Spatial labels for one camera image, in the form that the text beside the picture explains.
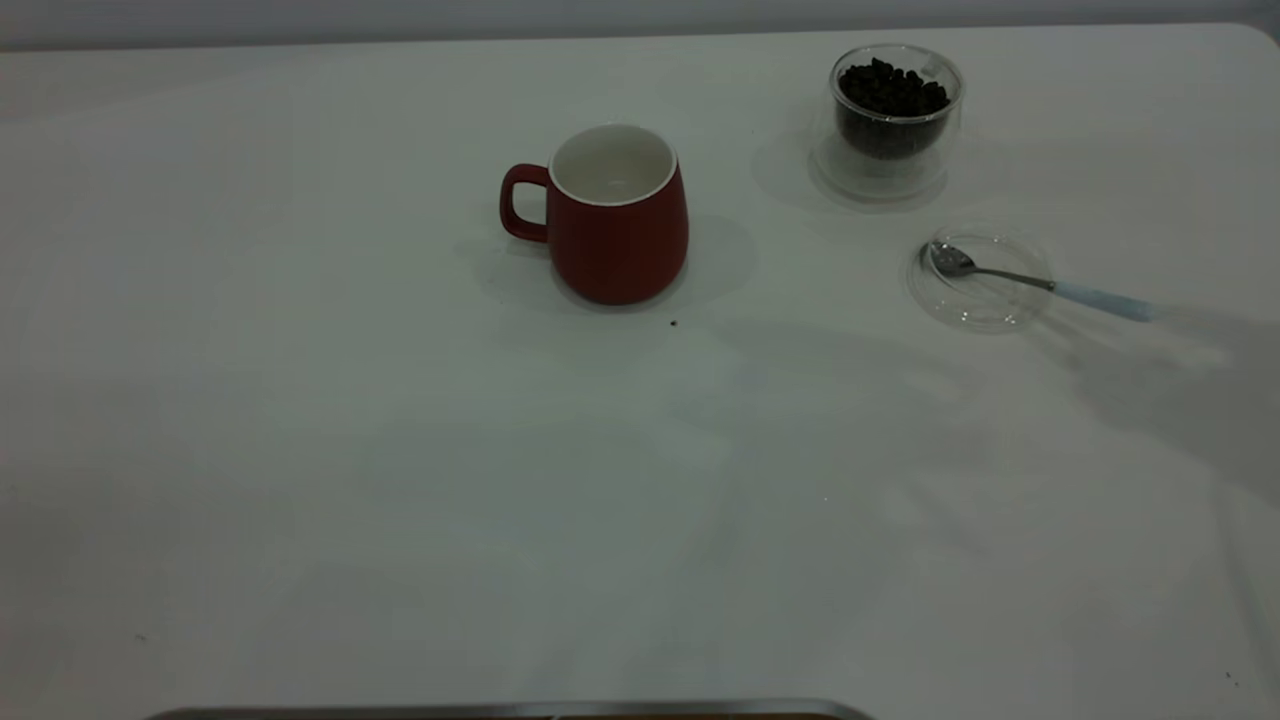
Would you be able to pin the clear glass saucer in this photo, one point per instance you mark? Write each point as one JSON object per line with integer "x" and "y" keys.
{"x": 985, "y": 305}

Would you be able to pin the coffee beans pile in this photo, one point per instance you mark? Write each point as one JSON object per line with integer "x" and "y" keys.
{"x": 890, "y": 100}

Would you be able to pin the double-wall glass cup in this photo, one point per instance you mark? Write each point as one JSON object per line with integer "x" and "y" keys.
{"x": 880, "y": 178}

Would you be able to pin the red ceramic mug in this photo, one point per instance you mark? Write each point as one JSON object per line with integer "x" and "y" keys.
{"x": 620, "y": 250}

